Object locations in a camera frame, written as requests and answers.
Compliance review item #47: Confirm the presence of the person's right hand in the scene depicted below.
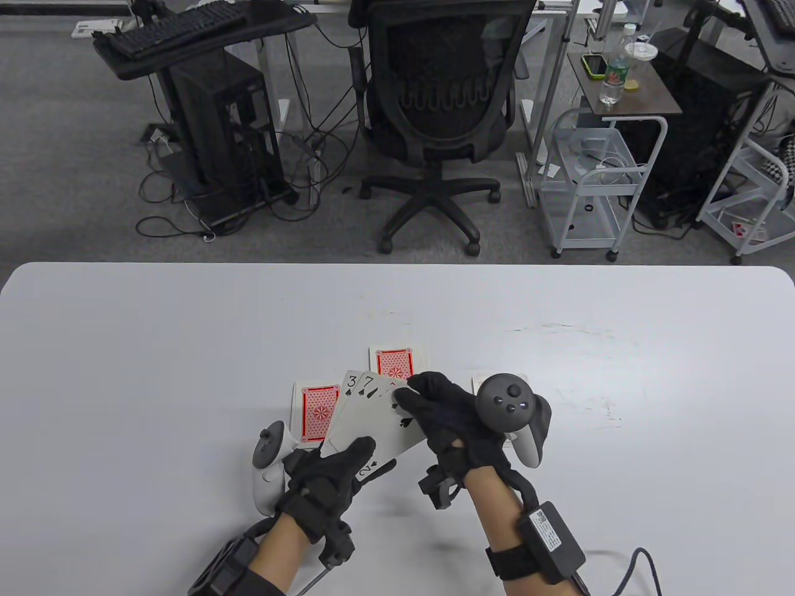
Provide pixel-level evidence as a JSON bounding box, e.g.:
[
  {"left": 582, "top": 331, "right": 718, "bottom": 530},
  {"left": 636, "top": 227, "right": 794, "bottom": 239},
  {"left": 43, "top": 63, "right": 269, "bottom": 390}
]
[{"left": 394, "top": 371, "right": 552, "bottom": 491}]

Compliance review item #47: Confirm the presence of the person's left hand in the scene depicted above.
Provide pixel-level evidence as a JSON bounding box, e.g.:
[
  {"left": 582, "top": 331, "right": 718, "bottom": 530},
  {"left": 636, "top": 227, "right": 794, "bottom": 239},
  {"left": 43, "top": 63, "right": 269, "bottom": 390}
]
[{"left": 278, "top": 436, "right": 398, "bottom": 547}]

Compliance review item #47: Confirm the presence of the dealt red-backed cards pile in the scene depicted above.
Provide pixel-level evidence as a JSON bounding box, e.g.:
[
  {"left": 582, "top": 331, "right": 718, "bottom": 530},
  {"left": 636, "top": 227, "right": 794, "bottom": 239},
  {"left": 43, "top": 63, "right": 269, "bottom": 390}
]
[
  {"left": 323, "top": 371, "right": 429, "bottom": 482},
  {"left": 370, "top": 346, "right": 429, "bottom": 381},
  {"left": 472, "top": 372, "right": 532, "bottom": 449},
  {"left": 290, "top": 381, "right": 342, "bottom": 445}
]

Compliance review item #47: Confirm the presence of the person's left forearm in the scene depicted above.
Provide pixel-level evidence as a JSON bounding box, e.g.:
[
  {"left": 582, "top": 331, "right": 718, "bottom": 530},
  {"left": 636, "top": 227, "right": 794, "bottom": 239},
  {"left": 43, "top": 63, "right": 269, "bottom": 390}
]
[{"left": 230, "top": 515, "right": 311, "bottom": 596}]

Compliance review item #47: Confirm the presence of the red and white card packet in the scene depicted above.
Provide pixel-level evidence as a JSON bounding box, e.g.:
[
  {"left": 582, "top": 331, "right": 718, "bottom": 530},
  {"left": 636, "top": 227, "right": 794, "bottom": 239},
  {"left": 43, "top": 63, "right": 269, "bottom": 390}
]
[{"left": 728, "top": 219, "right": 770, "bottom": 246}]

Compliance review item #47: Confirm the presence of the white and black VR controller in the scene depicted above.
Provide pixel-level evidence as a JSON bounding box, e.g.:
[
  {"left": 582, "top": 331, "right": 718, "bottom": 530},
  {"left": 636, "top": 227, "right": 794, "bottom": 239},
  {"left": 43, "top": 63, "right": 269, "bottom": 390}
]
[
  {"left": 252, "top": 421, "right": 299, "bottom": 516},
  {"left": 475, "top": 374, "right": 552, "bottom": 467}
]

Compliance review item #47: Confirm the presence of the black mesh office chair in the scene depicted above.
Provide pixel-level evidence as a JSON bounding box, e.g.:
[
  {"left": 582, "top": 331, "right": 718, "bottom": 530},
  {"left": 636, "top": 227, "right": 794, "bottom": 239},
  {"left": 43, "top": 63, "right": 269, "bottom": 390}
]
[{"left": 348, "top": 0, "right": 540, "bottom": 256}]

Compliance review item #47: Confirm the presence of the white desk leg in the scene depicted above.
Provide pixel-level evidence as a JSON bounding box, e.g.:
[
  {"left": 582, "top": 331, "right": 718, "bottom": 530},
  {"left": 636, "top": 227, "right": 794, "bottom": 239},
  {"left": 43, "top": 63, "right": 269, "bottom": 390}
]
[
  {"left": 256, "top": 34, "right": 293, "bottom": 134},
  {"left": 517, "top": 0, "right": 581, "bottom": 209}
]

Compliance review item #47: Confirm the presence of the black hanging power brick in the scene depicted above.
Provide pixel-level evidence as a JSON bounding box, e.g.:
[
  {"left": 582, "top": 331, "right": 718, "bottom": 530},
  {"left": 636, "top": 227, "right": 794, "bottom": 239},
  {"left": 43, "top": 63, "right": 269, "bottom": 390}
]
[{"left": 348, "top": 45, "right": 368, "bottom": 134}]

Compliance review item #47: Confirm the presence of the black computer tower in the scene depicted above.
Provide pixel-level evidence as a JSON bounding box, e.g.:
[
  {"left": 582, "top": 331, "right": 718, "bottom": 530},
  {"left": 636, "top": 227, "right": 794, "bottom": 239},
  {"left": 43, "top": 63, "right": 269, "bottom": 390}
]
[
  {"left": 163, "top": 48, "right": 298, "bottom": 227},
  {"left": 621, "top": 28, "right": 777, "bottom": 230}
]

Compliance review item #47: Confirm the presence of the clear bottle green label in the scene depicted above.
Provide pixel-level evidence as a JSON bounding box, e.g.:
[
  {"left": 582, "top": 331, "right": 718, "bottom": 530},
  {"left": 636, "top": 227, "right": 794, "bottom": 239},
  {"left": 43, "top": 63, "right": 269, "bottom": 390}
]
[{"left": 598, "top": 24, "right": 639, "bottom": 106}]

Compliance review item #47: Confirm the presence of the clear plastic cup with lid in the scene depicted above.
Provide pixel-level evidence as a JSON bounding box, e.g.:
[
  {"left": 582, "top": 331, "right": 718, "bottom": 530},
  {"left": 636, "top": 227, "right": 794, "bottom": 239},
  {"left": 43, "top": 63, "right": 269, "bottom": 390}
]
[{"left": 623, "top": 37, "right": 660, "bottom": 75}]

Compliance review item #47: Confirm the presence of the black white checkered cloth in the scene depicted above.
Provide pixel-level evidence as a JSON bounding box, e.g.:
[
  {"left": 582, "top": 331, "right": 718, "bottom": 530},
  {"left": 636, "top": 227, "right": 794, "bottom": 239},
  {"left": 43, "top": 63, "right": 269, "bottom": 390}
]
[{"left": 761, "top": 133, "right": 795, "bottom": 187}]

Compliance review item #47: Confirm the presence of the black keyboard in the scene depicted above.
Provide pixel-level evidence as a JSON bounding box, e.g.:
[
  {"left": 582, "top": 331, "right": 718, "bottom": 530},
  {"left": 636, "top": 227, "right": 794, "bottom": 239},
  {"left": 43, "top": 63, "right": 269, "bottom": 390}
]
[
  {"left": 761, "top": 0, "right": 795, "bottom": 35},
  {"left": 101, "top": 0, "right": 249, "bottom": 60}
]

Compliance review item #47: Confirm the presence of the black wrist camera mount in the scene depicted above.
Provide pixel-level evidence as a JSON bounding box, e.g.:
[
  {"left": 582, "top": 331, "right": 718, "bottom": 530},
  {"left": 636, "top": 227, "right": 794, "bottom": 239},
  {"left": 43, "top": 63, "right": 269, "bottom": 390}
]
[
  {"left": 417, "top": 466, "right": 460, "bottom": 511},
  {"left": 320, "top": 521, "right": 356, "bottom": 569}
]

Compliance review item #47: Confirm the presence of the thin black cable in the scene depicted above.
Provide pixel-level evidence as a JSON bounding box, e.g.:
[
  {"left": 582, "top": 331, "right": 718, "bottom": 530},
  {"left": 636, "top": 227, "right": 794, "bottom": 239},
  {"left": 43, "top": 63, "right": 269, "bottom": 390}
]
[{"left": 298, "top": 562, "right": 330, "bottom": 596}]

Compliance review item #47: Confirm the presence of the black strapped wrist sensor box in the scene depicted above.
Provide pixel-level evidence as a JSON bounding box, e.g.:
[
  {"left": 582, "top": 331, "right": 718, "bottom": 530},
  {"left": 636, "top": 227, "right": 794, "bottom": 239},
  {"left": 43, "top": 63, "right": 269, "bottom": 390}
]
[
  {"left": 189, "top": 537, "right": 258, "bottom": 596},
  {"left": 486, "top": 502, "right": 586, "bottom": 585}
]

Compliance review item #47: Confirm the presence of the thick black cable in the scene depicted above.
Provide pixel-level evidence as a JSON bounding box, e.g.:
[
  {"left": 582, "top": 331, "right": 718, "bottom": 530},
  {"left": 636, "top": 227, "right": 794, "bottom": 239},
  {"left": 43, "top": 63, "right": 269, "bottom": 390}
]
[{"left": 575, "top": 546, "right": 662, "bottom": 596}]

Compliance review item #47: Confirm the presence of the white rolling wire cart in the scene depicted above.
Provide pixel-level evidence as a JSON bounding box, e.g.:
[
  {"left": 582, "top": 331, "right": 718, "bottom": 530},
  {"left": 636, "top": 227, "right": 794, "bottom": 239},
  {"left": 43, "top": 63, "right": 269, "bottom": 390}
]
[
  {"left": 537, "top": 109, "right": 653, "bottom": 261},
  {"left": 696, "top": 81, "right": 795, "bottom": 264}
]

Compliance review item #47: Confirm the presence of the white charger cable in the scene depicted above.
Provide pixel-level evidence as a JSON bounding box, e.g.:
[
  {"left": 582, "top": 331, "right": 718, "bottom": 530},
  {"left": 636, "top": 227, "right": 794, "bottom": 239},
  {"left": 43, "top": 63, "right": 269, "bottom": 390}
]
[{"left": 575, "top": 138, "right": 643, "bottom": 186}]

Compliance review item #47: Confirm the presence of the brown side table white frame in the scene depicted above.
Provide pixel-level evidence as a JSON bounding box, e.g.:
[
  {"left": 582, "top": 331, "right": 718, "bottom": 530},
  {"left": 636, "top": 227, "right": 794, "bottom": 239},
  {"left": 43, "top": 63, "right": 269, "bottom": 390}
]
[{"left": 567, "top": 45, "right": 683, "bottom": 233}]

